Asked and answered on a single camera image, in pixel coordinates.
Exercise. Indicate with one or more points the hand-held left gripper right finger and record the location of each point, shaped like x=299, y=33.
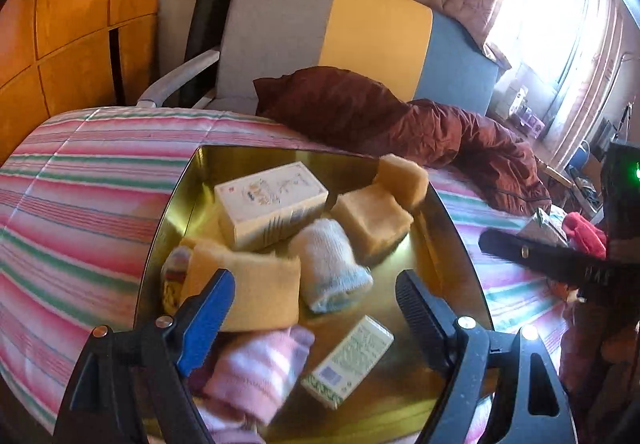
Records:
x=417, y=314

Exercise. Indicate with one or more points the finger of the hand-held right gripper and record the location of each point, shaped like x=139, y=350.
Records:
x=530, y=254

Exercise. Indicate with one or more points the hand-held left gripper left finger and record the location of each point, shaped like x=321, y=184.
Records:
x=207, y=324

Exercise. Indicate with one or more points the yellow printed sock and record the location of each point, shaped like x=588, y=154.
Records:
x=175, y=274

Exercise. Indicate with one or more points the yellow sponge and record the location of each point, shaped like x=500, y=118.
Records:
x=400, y=179
x=370, y=219
x=260, y=284

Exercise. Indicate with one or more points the gold metal tray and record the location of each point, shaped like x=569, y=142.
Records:
x=430, y=246

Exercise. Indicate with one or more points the pink striped sock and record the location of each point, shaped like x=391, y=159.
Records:
x=255, y=374

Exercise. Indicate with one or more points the green white small box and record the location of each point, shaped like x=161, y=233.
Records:
x=347, y=361

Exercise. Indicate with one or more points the white blue sock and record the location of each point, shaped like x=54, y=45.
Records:
x=325, y=264

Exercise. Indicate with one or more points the white cardboard box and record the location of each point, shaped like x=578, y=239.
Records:
x=265, y=204

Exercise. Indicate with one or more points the red cloth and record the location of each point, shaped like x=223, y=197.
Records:
x=582, y=231

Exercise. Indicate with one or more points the blue cup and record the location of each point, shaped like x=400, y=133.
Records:
x=580, y=157

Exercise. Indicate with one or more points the wooden desk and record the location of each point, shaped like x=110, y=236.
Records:
x=560, y=177

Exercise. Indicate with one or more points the maroon blanket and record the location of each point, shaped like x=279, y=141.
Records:
x=475, y=149

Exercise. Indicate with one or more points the purple container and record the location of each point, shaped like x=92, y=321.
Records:
x=531, y=127

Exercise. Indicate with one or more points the pink striped curtain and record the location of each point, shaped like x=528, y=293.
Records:
x=595, y=74

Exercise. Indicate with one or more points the pink green striped bedsheet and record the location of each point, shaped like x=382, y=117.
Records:
x=75, y=184

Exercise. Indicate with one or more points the bright window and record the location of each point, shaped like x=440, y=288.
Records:
x=540, y=14

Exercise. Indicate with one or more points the maroon pillow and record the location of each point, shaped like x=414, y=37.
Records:
x=330, y=109

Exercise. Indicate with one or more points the orange wooden wardrobe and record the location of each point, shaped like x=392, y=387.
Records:
x=65, y=14

